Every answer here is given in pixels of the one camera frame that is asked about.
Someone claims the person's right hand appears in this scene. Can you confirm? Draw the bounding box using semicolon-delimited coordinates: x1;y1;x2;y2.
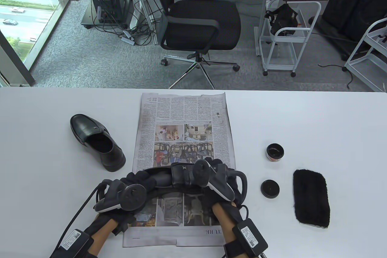
202;158;248;210

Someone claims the person's left hand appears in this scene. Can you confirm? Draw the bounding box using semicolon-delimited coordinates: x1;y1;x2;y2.
93;172;158;234

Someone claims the black shoe polish lid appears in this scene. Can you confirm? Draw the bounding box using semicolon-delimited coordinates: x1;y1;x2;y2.
261;179;280;199

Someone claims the black leather shoe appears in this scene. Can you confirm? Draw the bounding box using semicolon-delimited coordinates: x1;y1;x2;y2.
133;163;218;198
70;114;126;172

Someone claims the shoe polish jar red label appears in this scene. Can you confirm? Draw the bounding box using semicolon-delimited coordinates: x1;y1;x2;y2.
266;144;285;162

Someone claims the black fuzzy cloth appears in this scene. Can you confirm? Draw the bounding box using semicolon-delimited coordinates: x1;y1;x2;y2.
293;169;330;228

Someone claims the printed newspaper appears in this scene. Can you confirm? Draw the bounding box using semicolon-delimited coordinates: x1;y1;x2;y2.
122;92;242;247

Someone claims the person's right forearm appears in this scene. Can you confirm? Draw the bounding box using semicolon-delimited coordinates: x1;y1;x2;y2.
211;202;244;258

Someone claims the person's left forearm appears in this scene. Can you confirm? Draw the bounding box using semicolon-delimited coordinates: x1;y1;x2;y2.
86;214;118;258

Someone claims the white wheeled cart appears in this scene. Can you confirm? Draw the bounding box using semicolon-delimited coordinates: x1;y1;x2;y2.
259;0;321;77

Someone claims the white power strip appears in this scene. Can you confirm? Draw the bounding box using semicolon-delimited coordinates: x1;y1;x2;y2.
121;30;136;45

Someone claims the black office chair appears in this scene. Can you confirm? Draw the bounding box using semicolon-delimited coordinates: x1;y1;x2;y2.
142;0;241;90

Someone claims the white shelf cart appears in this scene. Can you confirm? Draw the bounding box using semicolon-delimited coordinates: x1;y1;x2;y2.
344;18;387;93

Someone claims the black bag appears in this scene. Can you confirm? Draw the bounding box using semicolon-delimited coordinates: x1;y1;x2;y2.
265;3;299;36

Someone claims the glass window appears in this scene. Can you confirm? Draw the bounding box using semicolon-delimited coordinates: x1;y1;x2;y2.
0;0;80;87

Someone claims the black fabric screen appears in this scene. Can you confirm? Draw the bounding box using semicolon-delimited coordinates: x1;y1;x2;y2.
308;0;387;61

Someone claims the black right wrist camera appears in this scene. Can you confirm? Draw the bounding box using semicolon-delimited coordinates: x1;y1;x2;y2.
223;219;269;258

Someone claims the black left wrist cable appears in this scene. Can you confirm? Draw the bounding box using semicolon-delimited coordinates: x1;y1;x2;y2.
48;179;114;258

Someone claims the bundle of black cables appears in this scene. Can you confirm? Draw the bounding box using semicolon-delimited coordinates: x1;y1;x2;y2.
91;0;165;46

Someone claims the black floor cable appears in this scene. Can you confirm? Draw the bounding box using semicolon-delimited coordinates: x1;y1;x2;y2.
318;64;354;90

